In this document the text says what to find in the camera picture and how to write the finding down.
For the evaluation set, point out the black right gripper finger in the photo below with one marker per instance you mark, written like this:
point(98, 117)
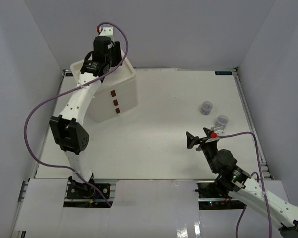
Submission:
point(207, 131)
point(192, 140)

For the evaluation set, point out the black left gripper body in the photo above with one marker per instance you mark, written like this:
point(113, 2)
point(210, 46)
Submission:
point(109, 61)

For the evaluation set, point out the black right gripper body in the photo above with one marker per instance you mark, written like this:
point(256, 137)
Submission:
point(210, 149)

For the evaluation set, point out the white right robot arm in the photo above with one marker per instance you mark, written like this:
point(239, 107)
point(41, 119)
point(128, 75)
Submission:
point(280, 214)

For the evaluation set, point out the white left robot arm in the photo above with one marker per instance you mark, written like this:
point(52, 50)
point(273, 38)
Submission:
point(67, 127)

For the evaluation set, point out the clear paper clip jar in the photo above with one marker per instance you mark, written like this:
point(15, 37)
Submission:
point(206, 107)
point(222, 121)

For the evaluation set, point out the white drawer cabinet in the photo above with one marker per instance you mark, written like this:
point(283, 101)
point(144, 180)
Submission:
point(99, 117)

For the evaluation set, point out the blue table label sticker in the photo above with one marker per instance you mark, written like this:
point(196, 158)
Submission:
point(223, 73)

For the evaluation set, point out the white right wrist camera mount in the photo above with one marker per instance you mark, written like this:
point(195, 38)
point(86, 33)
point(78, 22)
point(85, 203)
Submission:
point(216, 131)

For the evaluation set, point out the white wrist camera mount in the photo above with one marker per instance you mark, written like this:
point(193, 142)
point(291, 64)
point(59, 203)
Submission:
point(216, 131)
point(106, 31)

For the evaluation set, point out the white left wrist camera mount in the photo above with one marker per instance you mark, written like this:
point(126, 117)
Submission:
point(106, 31)

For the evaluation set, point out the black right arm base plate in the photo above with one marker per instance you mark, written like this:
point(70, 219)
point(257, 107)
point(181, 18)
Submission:
point(206, 192)

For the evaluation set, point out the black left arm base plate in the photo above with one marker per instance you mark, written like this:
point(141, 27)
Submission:
point(78, 190)

